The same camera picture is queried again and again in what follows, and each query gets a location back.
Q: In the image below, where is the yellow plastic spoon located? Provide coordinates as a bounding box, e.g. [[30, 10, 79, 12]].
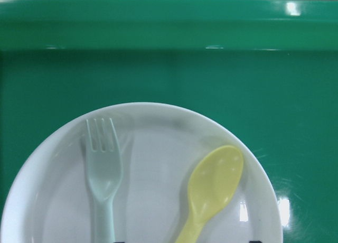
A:
[[174, 145, 245, 242]]

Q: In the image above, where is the white round plate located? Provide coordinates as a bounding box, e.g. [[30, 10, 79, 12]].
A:
[[1, 102, 283, 242]]

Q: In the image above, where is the pale grey plastic fork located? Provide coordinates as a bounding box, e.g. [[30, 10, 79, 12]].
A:
[[86, 118, 123, 242]]

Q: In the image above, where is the green plastic tray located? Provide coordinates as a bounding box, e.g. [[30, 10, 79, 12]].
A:
[[1, 0, 337, 242]]

